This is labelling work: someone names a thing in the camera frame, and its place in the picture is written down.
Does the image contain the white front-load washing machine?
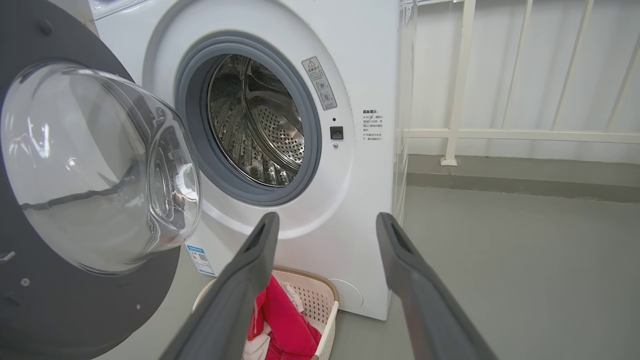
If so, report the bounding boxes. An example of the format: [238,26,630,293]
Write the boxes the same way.
[89,0,418,321]

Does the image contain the cream perforated laundry basket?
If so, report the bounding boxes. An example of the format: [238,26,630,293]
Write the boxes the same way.
[192,266,340,360]

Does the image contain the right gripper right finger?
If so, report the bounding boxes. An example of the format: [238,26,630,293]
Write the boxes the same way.
[376,212,498,360]

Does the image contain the white metal railing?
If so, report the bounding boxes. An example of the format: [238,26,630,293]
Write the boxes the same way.
[400,0,640,167]

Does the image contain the blue energy label sticker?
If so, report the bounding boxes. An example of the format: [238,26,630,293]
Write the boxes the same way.
[186,244,217,277]

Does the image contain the steel washing drum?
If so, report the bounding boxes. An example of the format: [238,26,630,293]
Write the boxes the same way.
[207,54,306,187]

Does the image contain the round white drain cover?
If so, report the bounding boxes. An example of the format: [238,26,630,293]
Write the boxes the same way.
[327,278,364,311]

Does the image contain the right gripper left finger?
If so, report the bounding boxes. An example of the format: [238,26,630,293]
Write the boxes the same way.
[159,212,280,360]

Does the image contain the grey rubber door seal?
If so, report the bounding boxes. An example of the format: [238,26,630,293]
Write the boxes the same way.
[175,32,323,207]

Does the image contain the black washing machine door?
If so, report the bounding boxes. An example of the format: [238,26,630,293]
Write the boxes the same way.
[0,0,202,360]

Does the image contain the red garment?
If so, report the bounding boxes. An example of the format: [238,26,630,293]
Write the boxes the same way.
[247,275,322,360]

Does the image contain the grey warning sticker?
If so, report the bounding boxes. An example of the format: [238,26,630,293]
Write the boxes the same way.
[301,56,338,111]

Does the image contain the printed instruction text label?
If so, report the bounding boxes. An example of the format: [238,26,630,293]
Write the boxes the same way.
[362,109,384,142]

